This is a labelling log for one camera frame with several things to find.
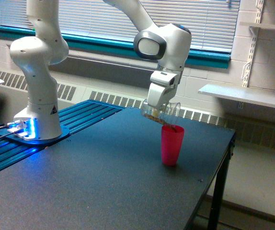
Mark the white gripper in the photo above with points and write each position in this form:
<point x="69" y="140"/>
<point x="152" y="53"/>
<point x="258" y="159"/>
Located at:
<point x="163" y="88"/>

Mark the clear plastic cup with contents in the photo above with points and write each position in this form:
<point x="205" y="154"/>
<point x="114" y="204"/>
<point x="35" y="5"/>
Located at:
<point x="169" y="113"/>

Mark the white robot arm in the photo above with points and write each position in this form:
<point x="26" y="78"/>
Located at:
<point x="169" y="45"/>

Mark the red plastic cup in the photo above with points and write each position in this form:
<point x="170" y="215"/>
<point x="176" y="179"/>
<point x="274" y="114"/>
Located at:
<point x="171" y="143"/>

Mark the teal window sill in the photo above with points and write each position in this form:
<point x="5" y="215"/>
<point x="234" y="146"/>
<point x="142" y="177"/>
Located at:
<point x="195" y="57"/>

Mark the black table leg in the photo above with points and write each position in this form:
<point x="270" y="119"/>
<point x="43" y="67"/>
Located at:
<point x="219" y="187"/>

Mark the white window blinds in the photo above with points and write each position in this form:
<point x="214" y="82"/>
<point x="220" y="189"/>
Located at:
<point x="212" y="23"/>

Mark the baseboard radiator cover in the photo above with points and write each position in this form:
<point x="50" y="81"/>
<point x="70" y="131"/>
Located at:
<point x="246" y="131"/>

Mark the white lower wall shelf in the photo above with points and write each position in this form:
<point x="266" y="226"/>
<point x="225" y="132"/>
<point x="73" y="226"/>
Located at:
<point x="240" y="94"/>

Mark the white wall shelf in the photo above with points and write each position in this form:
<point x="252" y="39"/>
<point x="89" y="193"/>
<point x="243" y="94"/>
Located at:
<point x="259" y="25"/>
<point x="240" y="94"/>

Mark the white shelf standard rail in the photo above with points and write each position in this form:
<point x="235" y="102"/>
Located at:
<point x="246" y="71"/>

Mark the white upper wall shelf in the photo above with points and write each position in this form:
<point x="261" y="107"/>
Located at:
<point x="259" y="25"/>

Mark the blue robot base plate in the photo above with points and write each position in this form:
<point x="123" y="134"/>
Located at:
<point x="40" y="142"/>

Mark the blue slotted aluminium rail bed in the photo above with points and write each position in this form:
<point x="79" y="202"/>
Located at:
<point x="76" y="118"/>

